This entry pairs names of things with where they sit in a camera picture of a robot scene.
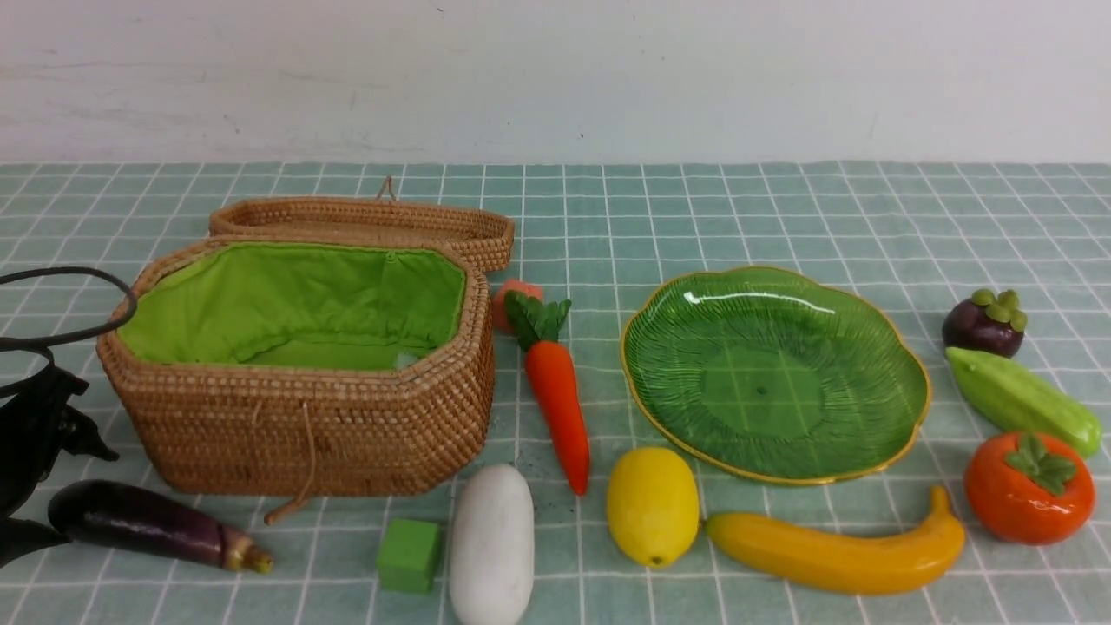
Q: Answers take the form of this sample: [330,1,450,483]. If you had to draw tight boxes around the orange carrot green leaves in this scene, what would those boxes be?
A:
[506,292,591,497]

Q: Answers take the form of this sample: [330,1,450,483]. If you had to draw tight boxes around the yellow banana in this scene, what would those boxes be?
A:
[705,486,967,595]

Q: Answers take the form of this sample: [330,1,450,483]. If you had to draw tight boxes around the purple eggplant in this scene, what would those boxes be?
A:
[47,478,274,575]

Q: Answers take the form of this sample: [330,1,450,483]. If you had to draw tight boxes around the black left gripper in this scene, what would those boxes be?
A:
[0,364,120,567]

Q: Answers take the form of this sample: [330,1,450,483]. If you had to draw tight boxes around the light green cucumber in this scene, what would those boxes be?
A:
[945,345,1103,457]

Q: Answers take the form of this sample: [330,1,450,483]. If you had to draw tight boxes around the woven rattan basket green lining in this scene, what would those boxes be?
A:
[96,236,496,498]

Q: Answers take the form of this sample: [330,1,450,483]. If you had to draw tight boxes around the green foam cube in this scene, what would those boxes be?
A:
[376,517,442,595]

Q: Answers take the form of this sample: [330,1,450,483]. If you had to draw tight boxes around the pink foam cube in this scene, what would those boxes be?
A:
[491,278,543,336]

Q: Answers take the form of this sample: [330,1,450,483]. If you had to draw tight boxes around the woven rattan basket lid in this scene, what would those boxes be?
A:
[207,177,516,273]

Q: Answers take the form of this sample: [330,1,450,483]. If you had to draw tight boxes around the green leaf-shaped glass plate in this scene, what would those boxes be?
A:
[620,266,933,486]

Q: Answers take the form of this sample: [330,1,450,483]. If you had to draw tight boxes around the green checkered tablecloth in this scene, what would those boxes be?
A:
[1,161,1110,624]

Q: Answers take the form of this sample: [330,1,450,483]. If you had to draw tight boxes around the white radish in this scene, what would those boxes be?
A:
[447,464,536,624]

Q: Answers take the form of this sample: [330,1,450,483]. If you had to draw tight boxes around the orange persimmon green calyx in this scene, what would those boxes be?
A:
[963,431,1098,546]

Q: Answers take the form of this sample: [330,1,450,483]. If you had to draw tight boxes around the purple mangosteen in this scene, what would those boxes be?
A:
[942,288,1028,359]

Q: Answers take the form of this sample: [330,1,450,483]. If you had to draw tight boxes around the black cable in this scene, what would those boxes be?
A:
[0,266,139,352]

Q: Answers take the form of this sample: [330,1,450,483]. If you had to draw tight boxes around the yellow lemon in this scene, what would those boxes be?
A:
[605,447,700,569]

